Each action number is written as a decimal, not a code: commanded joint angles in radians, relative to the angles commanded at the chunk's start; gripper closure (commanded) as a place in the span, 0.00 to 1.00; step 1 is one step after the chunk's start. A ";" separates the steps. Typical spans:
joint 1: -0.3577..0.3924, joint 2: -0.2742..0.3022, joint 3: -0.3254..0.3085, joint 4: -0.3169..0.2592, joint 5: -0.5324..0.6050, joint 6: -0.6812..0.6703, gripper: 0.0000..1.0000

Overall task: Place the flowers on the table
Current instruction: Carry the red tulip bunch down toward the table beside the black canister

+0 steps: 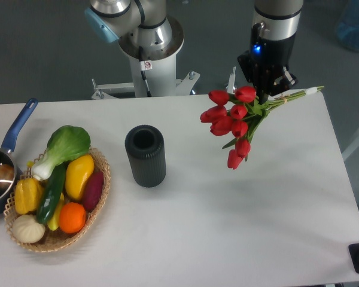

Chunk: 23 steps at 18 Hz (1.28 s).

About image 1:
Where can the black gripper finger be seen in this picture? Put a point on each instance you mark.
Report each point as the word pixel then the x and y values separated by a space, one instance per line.
pixel 262 94
pixel 283 83

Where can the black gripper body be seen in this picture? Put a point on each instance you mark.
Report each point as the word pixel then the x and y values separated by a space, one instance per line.
pixel 266 60

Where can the red tulip bouquet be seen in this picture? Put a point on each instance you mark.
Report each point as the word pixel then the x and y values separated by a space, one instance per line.
pixel 240 113

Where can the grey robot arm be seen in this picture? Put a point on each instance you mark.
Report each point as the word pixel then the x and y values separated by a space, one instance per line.
pixel 111 20

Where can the blue mesh container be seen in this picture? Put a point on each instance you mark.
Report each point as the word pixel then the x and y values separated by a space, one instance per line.
pixel 347 28

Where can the dark grey ribbed vase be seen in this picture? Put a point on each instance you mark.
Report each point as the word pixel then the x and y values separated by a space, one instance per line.
pixel 145 148

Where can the purple sweet potato toy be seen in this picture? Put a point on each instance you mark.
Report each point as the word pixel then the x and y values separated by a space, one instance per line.
pixel 93 190

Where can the yellow mango toy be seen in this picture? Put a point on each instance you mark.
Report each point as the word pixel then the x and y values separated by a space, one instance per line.
pixel 77 175

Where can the green bok choy toy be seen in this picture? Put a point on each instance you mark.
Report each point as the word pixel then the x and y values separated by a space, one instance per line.
pixel 67 143

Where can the orange toy fruit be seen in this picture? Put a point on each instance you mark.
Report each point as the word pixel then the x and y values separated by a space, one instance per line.
pixel 72 218

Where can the green cucumber toy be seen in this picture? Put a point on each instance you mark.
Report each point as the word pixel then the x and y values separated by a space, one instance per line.
pixel 51 196

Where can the yellow banana toy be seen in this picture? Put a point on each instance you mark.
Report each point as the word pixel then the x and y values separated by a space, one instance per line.
pixel 53 223

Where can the yellow bell pepper toy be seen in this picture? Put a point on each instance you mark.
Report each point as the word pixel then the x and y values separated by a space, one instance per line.
pixel 28 195

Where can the woven wicker basket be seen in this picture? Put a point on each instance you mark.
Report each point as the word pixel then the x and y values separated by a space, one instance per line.
pixel 53 241

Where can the white steamed bun toy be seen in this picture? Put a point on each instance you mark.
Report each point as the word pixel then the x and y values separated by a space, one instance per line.
pixel 26 229

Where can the brown bread toy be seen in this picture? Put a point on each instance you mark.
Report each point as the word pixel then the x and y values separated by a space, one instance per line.
pixel 6 176

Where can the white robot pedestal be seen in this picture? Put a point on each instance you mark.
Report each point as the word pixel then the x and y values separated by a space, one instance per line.
pixel 152 57

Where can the blue handled saucepan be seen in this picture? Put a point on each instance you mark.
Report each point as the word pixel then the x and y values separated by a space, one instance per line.
pixel 8 145

